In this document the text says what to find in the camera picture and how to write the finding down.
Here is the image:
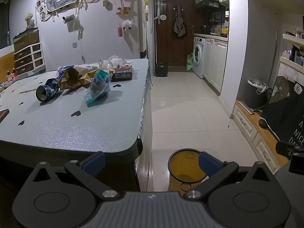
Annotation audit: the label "teal snack packet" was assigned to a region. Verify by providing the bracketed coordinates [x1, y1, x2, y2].
[85, 70, 112, 105]

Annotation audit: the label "white base cabinets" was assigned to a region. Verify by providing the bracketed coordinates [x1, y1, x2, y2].
[203, 37, 229, 93]

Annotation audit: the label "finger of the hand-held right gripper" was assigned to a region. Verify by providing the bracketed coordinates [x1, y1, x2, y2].
[275, 141, 295, 158]

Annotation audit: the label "dried flower bunch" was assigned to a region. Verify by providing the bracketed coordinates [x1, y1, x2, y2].
[25, 12, 36, 29]

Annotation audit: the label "dark flat box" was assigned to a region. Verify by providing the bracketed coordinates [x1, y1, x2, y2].
[111, 71, 133, 80]

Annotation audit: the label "khaki hanging bag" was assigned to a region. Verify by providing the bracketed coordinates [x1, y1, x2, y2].
[173, 4, 186, 37]

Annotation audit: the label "clear plastic bag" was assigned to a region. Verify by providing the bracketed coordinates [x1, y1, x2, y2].
[98, 55, 133, 72]

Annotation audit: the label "dark wooden door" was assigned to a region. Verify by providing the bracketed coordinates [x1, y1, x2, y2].
[155, 0, 196, 67]

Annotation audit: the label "black lined waste bin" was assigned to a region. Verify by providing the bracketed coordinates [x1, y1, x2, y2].
[245, 78, 269, 111]

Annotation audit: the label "yellow snack packet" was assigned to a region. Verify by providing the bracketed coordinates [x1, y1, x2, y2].
[79, 71, 97, 85]

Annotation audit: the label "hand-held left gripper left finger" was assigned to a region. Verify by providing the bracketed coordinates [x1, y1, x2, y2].
[30, 151, 121, 201]

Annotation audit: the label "dark brown board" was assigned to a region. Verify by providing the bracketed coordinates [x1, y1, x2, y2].
[0, 109, 10, 123]

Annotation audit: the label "white dark drawer cabinet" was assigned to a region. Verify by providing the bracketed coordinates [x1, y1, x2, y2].
[13, 42, 46, 75]

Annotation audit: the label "crushed blue drink can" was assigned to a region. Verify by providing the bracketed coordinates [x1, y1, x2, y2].
[36, 78, 60, 102]

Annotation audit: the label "yellow round waste bin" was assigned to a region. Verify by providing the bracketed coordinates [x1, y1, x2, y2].
[167, 148, 210, 193]

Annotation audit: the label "white wall shelf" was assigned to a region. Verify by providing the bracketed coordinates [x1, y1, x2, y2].
[280, 30, 304, 69]

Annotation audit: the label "black printed cloth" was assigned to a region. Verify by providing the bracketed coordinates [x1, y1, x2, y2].
[261, 75, 304, 146]

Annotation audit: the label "black range hood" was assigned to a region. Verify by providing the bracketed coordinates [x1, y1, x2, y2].
[196, 0, 226, 10]

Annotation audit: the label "black floor basket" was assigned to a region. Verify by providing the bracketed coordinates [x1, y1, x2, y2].
[155, 63, 169, 77]

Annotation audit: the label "green plastic bag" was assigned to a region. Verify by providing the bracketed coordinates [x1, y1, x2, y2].
[186, 53, 194, 71]

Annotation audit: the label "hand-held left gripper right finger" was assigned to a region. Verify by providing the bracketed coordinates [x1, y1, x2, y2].
[183, 151, 276, 200]

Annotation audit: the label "brown paper bag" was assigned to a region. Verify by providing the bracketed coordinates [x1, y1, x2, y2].
[56, 67, 95, 90]

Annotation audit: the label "glass fish tank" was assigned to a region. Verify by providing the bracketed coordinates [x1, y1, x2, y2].
[13, 28, 40, 53]

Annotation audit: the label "white washing machine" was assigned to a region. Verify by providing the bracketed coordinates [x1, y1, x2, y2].
[192, 36, 205, 79]

